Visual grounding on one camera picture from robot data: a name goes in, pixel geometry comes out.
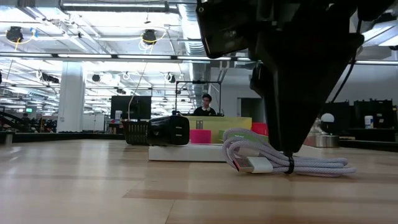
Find red plastic basket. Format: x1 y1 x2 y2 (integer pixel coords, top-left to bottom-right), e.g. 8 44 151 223
251 122 269 137

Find silver ventilation duct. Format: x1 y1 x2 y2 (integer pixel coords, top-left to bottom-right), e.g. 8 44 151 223
178 2 213 97

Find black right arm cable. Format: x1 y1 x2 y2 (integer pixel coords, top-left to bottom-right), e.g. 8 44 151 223
329 18 363 103

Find black metal stand frame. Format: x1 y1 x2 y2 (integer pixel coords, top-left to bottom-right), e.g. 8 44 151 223
175 80 223 116

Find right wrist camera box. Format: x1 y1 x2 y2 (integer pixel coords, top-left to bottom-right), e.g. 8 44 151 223
195 0 259 60

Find black table frame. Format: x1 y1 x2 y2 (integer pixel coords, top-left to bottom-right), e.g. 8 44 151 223
0 130 398 153

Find pink wall charger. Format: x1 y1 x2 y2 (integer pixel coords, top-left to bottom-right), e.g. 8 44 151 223
189 129 213 144

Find long ceiling light bar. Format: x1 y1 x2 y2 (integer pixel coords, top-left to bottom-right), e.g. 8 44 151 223
0 52 398 66

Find black wall charger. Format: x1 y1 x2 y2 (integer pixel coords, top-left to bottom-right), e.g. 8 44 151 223
146 115 191 147

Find black computer monitor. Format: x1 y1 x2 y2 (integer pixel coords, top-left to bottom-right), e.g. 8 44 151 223
110 95 152 121

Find person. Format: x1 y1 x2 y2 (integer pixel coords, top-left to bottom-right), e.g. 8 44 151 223
193 93 217 117

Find black plastic basket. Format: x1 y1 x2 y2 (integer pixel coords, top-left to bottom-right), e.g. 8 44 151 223
121 120 150 146

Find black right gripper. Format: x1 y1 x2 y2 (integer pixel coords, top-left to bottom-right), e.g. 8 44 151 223
248 0 365 154

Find black ceiling-hung camera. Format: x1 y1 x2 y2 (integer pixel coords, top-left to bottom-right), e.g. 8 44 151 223
142 29 157 45
6 26 24 44

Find white braided USB cable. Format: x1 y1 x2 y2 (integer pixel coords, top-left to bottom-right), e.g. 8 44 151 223
221 127 357 178

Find black equipment cabinets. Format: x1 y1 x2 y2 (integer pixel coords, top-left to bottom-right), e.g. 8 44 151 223
323 99 398 130

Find white building pillar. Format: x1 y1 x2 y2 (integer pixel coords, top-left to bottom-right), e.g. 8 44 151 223
57 60 86 133

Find yellow plastic bin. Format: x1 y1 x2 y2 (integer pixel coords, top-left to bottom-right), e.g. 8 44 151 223
185 116 253 144

